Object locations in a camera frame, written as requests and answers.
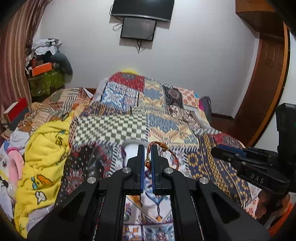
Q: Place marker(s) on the small dark wall monitor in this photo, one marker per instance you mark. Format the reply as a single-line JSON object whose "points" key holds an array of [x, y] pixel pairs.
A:
{"points": [[138, 29]]}

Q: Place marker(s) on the dark grey backpack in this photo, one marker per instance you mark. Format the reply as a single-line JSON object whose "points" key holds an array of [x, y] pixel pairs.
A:
{"points": [[206, 103]]}

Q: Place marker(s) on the black wall television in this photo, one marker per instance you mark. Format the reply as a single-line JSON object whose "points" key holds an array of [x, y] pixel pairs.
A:
{"points": [[152, 9]]}

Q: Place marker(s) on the red white box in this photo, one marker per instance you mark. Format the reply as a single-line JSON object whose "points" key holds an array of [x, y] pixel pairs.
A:
{"points": [[16, 112]]}

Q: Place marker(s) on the striped red beige curtain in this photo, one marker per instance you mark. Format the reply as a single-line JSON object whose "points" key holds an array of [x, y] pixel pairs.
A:
{"points": [[16, 41]]}

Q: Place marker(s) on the brown wooden door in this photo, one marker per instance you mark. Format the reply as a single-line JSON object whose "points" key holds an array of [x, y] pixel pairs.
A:
{"points": [[265, 88]]}

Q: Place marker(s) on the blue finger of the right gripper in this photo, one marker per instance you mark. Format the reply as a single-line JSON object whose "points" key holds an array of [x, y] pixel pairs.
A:
{"points": [[226, 153]]}

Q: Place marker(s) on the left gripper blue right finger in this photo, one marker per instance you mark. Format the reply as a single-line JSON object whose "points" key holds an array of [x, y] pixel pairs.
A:
{"points": [[200, 210]]}

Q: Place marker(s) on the colourful patchwork bed cover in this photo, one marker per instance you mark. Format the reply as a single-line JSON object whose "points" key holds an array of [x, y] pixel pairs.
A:
{"points": [[128, 106]]}

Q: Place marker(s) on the pile of white clothes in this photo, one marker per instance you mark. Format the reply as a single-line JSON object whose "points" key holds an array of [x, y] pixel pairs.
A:
{"points": [[43, 46]]}

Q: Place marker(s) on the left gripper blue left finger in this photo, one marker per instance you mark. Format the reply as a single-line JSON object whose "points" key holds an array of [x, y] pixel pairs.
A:
{"points": [[95, 210]]}

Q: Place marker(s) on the orange box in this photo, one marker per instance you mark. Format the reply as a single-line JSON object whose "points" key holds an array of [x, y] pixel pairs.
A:
{"points": [[41, 69]]}

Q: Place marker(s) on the yellow cartoon blanket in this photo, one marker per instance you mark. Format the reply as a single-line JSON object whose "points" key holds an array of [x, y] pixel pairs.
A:
{"points": [[45, 156]]}

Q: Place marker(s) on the brown wooden wardrobe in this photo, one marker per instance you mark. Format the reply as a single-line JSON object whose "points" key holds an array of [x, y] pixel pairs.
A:
{"points": [[261, 16]]}

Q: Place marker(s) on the green patterned cloth cover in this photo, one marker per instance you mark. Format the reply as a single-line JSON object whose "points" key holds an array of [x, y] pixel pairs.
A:
{"points": [[43, 84]]}

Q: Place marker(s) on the striped patchwork cloth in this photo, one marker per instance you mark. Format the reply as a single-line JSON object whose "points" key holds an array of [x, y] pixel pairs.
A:
{"points": [[55, 107]]}

